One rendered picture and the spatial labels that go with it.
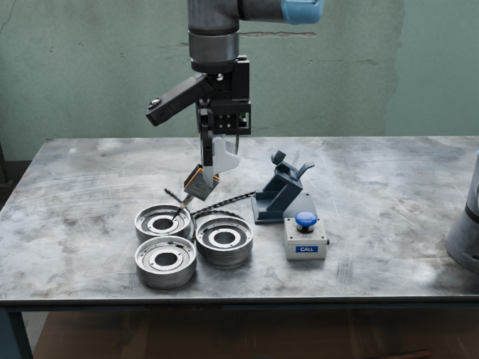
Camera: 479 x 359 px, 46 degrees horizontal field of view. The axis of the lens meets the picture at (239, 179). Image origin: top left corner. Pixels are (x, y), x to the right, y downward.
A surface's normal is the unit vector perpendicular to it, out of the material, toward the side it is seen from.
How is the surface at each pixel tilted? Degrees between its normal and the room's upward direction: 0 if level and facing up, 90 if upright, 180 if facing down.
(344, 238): 0
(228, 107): 88
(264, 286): 0
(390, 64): 90
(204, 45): 89
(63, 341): 0
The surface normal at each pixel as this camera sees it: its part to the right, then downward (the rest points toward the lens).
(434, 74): 0.01, 0.51
